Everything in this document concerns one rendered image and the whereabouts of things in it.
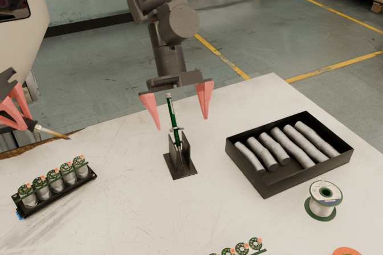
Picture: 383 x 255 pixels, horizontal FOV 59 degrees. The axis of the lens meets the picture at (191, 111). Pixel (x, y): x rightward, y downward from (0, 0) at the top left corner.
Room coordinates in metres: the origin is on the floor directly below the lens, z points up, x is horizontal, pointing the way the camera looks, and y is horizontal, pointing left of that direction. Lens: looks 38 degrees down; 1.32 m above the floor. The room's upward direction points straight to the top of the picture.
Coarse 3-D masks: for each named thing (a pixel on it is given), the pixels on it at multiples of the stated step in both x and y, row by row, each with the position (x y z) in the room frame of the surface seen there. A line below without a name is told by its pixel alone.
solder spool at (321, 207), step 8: (312, 184) 0.44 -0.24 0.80; (320, 184) 0.44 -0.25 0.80; (328, 184) 0.44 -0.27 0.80; (312, 192) 0.42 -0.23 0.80; (320, 192) 0.42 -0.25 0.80; (328, 192) 0.42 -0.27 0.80; (336, 192) 0.42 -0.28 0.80; (312, 200) 0.41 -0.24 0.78; (320, 200) 0.40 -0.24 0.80; (328, 200) 0.40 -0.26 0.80; (336, 200) 0.40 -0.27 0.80; (312, 208) 0.41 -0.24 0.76; (320, 208) 0.40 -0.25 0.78; (328, 208) 0.40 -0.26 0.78; (312, 216) 0.40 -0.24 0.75; (320, 216) 0.40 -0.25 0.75; (328, 216) 0.40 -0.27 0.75
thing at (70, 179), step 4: (72, 168) 0.47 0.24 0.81; (64, 172) 0.46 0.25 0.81; (72, 172) 0.47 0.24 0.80; (64, 176) 0.46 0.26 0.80; (68, 176) 0.46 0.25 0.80; (72, 176) 0.47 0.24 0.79; (64, 180) 0.46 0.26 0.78; (68, 180) 0.46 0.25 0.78; (72, 180) 0.46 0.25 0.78; (68, 184) 0.46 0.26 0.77
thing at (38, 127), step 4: (36, 124) 0.50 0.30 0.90; (36, 128) 0.49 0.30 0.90; (40, 128) 0.50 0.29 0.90; (44, 128) 0.50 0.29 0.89; (48, 132) 0.50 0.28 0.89; (52, 132) 0.50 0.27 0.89; (56, 132) 0.50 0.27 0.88; (56, 136) 0.49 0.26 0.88; (60, 136) 0.49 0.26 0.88; (64, 136) 0.50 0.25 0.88
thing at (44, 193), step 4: (40, 180) 0.44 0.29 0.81; (36, 188) 0.42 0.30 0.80; (44, 188) 0.43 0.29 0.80; (48, 188) 0.44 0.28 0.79; (36, 192) 0.43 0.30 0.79; (40, 192) 0.42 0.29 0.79; (44, 192) 0.43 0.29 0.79; (48, 192) 0.43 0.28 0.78; (40, 196) 0.42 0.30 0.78; (44, 196) 0.42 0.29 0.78; (48, 196) 0.43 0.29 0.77
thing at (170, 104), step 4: (168, 100) 0.59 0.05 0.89; (168, 104) 0.59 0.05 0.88; (172, 104) 0.59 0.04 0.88; (172, 108) 0.58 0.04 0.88; (172, 112) 0.58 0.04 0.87; (172, 116) 0.58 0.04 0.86; (172, 120) 0.57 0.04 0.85; (172, 124) 0.57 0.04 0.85; (176, 124) 0.57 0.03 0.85; (172, 128) 0.56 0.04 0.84; (176, 128) 0.56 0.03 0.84; (176, 132) 0.56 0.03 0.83; (176, 136) 0.55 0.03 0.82; (176, 140) 0.55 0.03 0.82; (176, 144) 0.54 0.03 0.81; (180, 144) 0.54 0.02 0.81
